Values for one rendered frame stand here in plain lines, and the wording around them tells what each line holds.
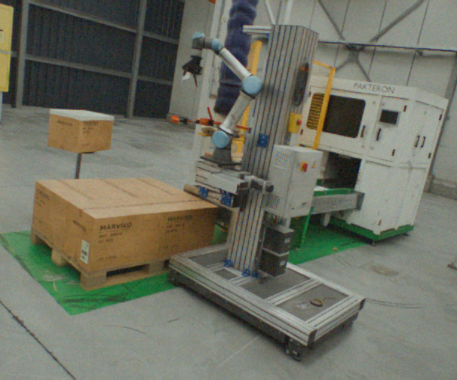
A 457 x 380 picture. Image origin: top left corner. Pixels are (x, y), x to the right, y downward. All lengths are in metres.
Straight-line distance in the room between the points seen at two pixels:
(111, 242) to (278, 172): 1.29
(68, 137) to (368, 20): 9.97
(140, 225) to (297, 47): 1.69
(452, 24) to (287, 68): 9.63
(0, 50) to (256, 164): 8.12
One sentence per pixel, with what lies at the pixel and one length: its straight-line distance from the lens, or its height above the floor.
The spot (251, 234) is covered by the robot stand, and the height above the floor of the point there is 0.54.
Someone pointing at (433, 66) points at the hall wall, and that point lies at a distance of 12.29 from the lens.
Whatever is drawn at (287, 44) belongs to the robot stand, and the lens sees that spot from 3.05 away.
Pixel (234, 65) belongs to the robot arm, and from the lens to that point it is 3.06.
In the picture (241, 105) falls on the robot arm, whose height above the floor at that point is 1.45.
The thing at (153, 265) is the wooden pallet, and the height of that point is 0.10.
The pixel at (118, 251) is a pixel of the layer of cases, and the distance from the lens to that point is 3.22.
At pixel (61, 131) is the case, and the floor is 0.81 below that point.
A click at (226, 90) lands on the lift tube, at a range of 3.69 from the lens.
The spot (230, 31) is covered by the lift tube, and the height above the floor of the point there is 2.02.
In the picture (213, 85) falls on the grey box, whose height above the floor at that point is 1.58.
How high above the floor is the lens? 1.51
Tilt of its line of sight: 13 degrees down
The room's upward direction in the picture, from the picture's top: 10 degrees clockwise
